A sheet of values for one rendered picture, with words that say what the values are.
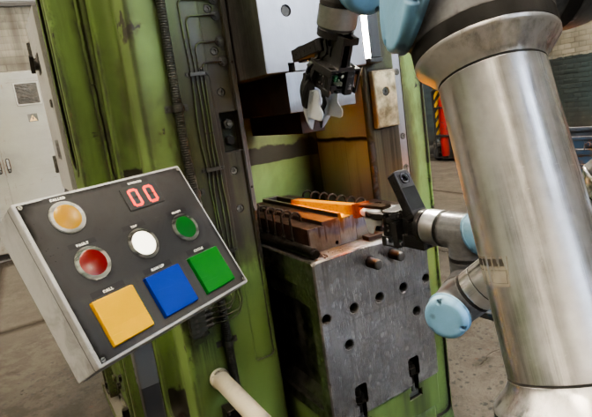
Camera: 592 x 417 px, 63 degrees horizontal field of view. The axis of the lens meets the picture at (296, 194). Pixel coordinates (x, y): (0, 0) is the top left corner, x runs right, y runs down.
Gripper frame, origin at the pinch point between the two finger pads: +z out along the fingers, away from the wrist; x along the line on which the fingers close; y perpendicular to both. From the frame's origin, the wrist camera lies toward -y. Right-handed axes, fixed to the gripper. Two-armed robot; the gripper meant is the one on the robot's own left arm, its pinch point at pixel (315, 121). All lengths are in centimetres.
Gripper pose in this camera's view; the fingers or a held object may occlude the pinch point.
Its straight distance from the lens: 104.9
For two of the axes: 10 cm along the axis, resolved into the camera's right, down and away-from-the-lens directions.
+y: 5.3, 5.2, -6.7
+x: 8.4, -2.2, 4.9
